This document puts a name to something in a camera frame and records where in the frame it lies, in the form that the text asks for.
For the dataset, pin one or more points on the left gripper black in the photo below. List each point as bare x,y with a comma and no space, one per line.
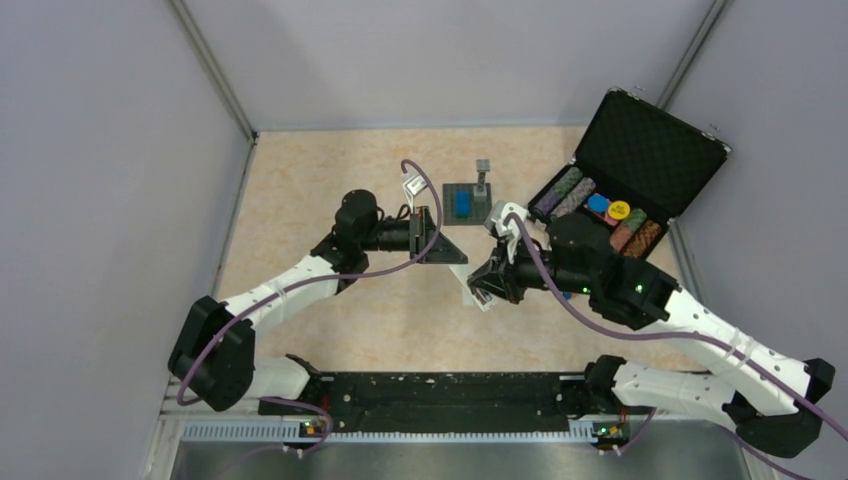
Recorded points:
442,251

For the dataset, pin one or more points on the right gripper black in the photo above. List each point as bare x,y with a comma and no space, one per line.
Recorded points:
511,288

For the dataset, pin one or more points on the white remote control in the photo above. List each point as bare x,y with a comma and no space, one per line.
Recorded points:
472,295

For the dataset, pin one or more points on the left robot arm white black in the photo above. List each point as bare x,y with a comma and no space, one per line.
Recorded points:
215,352

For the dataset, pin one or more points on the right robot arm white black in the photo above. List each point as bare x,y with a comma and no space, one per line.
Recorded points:
768,400

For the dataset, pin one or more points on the grey lego baseplate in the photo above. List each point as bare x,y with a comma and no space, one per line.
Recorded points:
480,210

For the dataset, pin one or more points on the blue lego brick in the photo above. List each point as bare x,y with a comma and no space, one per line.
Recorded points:
462,204

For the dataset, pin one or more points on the grey lego tower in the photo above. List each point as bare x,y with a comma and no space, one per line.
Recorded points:
480,191

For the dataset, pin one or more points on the blue round chip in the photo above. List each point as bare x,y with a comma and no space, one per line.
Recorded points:
598,204

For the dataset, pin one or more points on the yellow dealer button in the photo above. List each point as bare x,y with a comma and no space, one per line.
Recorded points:
618,210

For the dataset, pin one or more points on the black poker chip case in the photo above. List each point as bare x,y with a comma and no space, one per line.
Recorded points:
635,152

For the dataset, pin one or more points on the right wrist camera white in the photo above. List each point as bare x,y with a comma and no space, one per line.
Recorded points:
503,223

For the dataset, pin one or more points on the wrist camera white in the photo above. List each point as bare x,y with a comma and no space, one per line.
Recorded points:
413,184
503,223

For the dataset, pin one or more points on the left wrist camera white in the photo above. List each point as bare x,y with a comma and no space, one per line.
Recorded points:
413,184

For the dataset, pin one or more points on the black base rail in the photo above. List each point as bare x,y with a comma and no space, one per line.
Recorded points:
442,403

